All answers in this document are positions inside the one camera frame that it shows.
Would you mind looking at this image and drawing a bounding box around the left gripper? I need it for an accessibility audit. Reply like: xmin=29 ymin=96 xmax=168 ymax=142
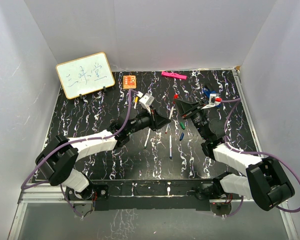
xmin=127 ymin=106 xmax=171 ymax=136

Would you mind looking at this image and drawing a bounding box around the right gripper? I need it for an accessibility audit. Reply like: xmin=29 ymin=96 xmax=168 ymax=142
xmin=174 ymin=98 xmax=209 ymax=141

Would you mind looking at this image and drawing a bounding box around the white pen red end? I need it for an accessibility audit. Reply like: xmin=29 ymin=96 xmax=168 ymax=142
xmin=164 ymin=107 xmax=175 ymax=134

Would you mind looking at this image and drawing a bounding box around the green pen cap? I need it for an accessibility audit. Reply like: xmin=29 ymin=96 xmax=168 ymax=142
xmin=179 ymin=122 xmax=186 ymax=130

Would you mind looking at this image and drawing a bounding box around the white pen blue end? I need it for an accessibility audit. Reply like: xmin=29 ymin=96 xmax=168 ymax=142
xmin=169 ymin=134 xmax=173 ymax=159

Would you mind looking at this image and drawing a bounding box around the white pen green end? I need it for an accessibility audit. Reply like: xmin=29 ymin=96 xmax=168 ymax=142
xmin=143 ymin=128 xmax=151 ymax=149

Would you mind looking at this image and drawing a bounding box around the white pen yellow end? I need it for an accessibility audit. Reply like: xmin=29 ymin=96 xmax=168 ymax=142
xmin=133 ymin=96 xmax=139 ymax=109

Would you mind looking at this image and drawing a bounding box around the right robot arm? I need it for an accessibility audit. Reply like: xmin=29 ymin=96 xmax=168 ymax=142
xmin=174 ymin=99 xmax=295 ymax=211

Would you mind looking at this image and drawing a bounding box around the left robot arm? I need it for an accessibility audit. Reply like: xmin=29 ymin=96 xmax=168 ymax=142
xmin=35 ymin=109 xmax=171 ymax=200

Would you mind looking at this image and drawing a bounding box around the blue pen cap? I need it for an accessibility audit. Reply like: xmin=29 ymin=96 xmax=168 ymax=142
xmin=179 ymin=132 xmax=185 ymax=141

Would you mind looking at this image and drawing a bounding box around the blue stapler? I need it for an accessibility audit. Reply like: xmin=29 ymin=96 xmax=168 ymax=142
xmin=203 ymin=84 xmax=216 ymax=98

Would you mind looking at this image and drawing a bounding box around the pink plastic clip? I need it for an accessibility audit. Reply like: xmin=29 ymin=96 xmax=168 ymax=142
xmin=161 ymin=71 xmax=187 ymax=80

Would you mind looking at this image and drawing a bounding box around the orange card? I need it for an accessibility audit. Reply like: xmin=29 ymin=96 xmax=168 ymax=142
xmin=122 ymin=75 xmax=137 ymax=90

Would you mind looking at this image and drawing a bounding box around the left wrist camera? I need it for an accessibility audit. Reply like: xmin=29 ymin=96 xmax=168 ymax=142
xmin=138 ymin=93 xmax=155 ymax=112

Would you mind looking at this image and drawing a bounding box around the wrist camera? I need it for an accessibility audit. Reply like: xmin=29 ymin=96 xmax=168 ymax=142
xmin=206 ymin=93 xmax=222 ymax=108
xmin=138 ymin=93 xmax=155 ymax=112

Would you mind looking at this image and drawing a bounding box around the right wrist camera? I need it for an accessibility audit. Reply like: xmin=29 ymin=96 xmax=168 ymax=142
xmin=206 ymin=93 xmax=222 ymax=108

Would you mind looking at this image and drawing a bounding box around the aluminium rail frame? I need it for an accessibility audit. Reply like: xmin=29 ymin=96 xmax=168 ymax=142
xmin=23 ymin=69 xmax=294 ymax=239

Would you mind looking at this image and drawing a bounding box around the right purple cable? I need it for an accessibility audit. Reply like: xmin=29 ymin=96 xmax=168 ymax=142
xmin=219 ymin=97 xmax=300 ymax=218

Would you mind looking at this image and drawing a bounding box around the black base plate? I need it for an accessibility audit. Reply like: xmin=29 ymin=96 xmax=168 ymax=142
xmin=94 ymin=179 xmax=216 ymax=212

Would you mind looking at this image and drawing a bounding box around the small whiteboard wooden frame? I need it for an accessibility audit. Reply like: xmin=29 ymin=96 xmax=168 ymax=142
xmin=55 ymin=52 xmax=116 ymax=100

